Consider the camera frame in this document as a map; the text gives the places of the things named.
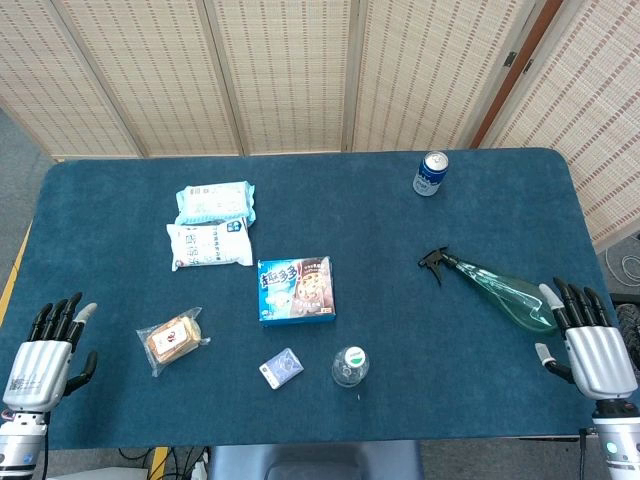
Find blue grey padded seat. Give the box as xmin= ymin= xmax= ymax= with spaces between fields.
xmin=207 ymin=439 xmax=425 ymax=480

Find clear water bottle green cap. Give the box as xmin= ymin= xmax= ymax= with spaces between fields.
xmin=331 ymin=345 xmax=371 ymax=389

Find white box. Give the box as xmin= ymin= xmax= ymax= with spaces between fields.
xmin=74 ymin=465 xmax=151 ymax=480

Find bread in clear wrapper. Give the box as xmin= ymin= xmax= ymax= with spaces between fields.
xmin=135 ymin=306 xmax=212 ymax=378

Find blue cookie box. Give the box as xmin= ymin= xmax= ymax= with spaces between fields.
xmin=256 ymin=255 xmax=337 ymax=329

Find green spray bottle black trigger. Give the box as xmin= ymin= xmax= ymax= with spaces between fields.
xmin=418 ymin=244 xmax=560 ymax=336

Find white floor cable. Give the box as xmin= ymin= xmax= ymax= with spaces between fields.
xmin=604 ymin=244 xmax=640 ymax=289

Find white power strip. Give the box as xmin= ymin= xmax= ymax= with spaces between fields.
xmin=189 ymin=449 xmax=210 ymax=480

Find light blue wet wipes pack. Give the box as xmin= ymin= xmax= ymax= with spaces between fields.
xmin=174 ymin=180 xmax=257 ymax=227

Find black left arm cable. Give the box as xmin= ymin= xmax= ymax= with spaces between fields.
xmin=40 ymin=422 xmax=51 ymax=480

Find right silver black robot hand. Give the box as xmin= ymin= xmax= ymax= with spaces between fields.
xmin=534 ymin=276 xmax=640 ymax=401

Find blue table mat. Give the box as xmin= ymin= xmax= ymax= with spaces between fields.
xmin=0 ymin=147 xmax=632 ymax=451

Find small blue card box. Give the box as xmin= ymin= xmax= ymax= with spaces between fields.
xmin=258 ymin=347 xmax=305 ymax=391

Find white tissue pack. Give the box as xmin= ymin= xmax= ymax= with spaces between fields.
xmin=165 ymin=216 xmax=255 ymax=273

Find beige woven folding screen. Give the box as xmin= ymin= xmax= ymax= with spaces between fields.
xmin=479 ymin=0 xmax=640 ymax=251
xmin=0 ymin=0 xmax=549 ymax=161

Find blue white drink can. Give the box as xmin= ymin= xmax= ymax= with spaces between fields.
xmin=412 ymin=150 xmax=450 ymax=198

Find black floor cables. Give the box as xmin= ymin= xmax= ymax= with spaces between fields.
xmin=117 ymin=446 xmax=211 ymax=480

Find brown wooden post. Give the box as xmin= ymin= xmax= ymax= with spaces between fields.
xmin=469 ymin=0 xmax=566 ymax=149

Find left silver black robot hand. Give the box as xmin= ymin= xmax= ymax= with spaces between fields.
xmin=2 ymin=292 xmax=99 ymax=414

